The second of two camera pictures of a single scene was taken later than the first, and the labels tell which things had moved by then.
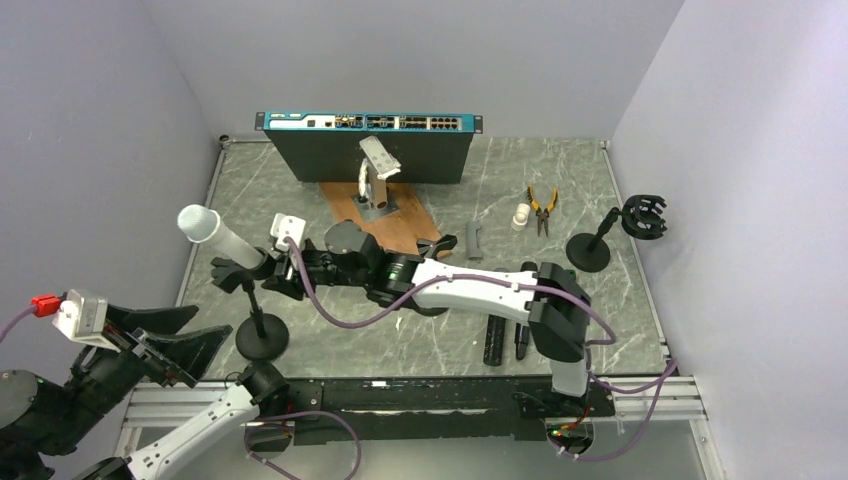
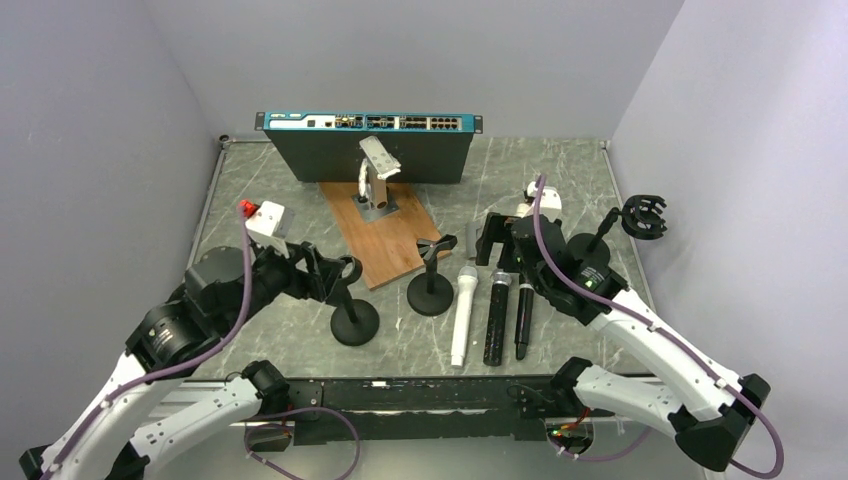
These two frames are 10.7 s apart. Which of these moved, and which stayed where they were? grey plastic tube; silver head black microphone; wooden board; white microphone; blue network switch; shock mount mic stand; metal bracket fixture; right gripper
Moved: white microphone; right gripper
Stayed: shock mount mic stand; grey plastic tube; wooden board; metal bracket fixture; blue network switch; silver head black microphone
